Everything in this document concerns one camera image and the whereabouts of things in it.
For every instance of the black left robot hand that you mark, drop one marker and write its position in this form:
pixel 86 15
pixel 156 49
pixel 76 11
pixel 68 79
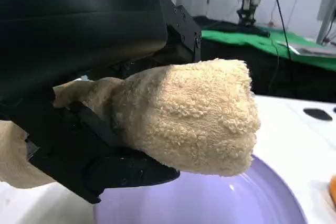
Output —
pixel 78 24

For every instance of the beige towel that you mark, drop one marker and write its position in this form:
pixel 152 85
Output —
pixel 189 119

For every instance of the green table cloth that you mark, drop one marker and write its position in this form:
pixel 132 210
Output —
pixel 246 41

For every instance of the lilac plate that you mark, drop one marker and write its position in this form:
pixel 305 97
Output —
pixel 210 200

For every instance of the flat silver device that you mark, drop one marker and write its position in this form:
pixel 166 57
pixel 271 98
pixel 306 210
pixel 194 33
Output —
pixel 313 51

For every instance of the black table grommet hole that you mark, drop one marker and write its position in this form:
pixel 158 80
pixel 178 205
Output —
pixel 317 114

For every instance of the orange and white bread roll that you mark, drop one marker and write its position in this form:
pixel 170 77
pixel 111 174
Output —
pixel 333 190

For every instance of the grey metal post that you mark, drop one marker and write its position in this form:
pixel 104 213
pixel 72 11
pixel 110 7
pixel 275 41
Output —
pixel 326 6

